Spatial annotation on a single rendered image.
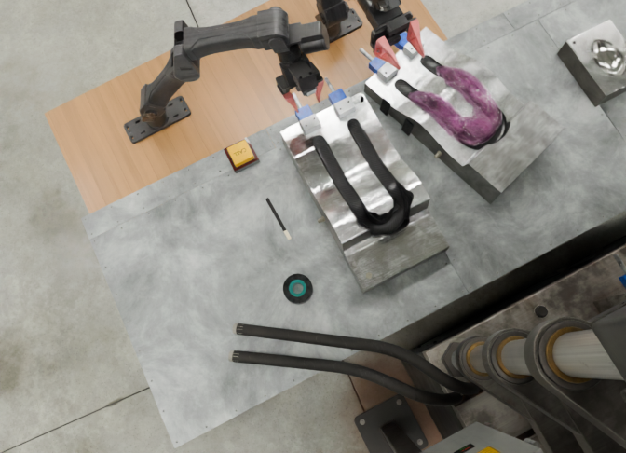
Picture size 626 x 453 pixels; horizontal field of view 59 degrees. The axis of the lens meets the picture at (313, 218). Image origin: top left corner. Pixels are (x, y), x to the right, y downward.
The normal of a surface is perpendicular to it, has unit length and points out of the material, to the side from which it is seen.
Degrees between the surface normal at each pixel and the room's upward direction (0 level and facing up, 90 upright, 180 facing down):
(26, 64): 0
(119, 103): 0
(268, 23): 10
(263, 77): 0
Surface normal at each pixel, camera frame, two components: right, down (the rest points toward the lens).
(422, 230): -0.05, -0.25
